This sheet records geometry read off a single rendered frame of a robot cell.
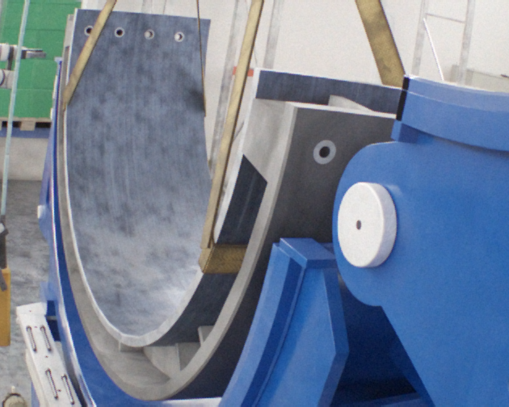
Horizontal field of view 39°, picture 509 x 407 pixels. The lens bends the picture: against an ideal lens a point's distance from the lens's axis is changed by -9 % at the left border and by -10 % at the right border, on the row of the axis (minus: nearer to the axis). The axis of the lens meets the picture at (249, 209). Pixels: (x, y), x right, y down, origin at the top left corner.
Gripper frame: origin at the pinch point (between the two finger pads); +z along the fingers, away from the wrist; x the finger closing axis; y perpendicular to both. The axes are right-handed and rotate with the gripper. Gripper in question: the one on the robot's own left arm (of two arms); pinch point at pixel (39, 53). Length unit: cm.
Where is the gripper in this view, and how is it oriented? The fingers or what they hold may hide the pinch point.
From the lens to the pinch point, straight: 362.4
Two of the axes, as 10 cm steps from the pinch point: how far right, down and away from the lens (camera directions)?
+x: -4.0, -3.2, 8.6
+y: 1.6, -9.5, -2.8
